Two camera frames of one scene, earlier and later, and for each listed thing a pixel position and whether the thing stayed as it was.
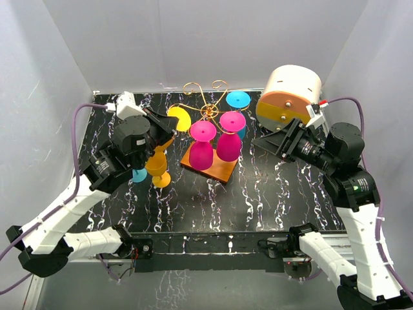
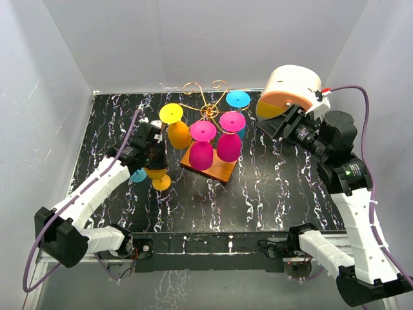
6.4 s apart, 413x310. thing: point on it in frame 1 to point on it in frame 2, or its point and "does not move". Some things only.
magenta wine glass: x=229 y=143 does not move
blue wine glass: x=239 y=99 does not move
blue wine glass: x=139 y=175 does not move
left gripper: x=166 y=124 to x=162 y=163
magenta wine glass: x=201 y=152 does not move
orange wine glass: x=183 y=124 to x=179 y=135
